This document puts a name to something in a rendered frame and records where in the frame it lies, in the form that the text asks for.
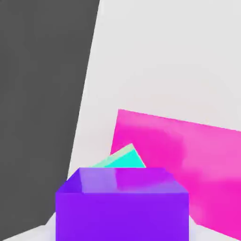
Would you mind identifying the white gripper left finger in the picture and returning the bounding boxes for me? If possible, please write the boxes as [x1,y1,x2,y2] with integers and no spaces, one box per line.
[2,212,56,241]

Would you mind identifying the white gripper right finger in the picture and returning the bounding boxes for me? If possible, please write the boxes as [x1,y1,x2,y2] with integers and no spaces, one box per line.
[188,216,241,241]

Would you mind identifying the small purple cube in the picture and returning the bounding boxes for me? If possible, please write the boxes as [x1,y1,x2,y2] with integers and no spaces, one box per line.
[55,167,189,241]

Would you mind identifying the small cyan cube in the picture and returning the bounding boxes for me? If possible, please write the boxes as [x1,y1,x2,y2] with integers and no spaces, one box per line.
[90,143,147,169]

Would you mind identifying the large pink box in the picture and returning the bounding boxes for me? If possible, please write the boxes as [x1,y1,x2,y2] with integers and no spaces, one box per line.
[110,108,241,241]

